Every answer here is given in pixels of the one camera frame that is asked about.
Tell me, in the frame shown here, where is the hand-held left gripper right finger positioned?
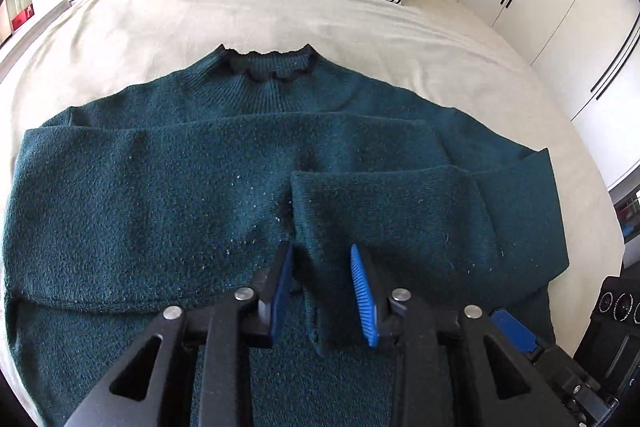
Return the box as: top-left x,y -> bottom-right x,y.
350,243 -> 583,427

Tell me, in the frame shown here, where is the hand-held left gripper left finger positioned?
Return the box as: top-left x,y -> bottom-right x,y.
62,241 -> 296,427

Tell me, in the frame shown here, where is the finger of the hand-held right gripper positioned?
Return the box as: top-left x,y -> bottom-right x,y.
489,308 -> 617,414

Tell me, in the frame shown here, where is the dark teal knit sweater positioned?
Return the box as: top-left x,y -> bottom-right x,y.
2,43 -> 571,427

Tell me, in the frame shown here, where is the dark low shelf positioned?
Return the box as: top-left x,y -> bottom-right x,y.
607,177 -> 640,259

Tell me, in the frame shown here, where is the bed with beige cover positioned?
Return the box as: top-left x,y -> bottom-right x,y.
0,0 -> 626,427

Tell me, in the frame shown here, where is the red box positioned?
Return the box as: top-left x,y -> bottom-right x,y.
9,4 -> 36,33

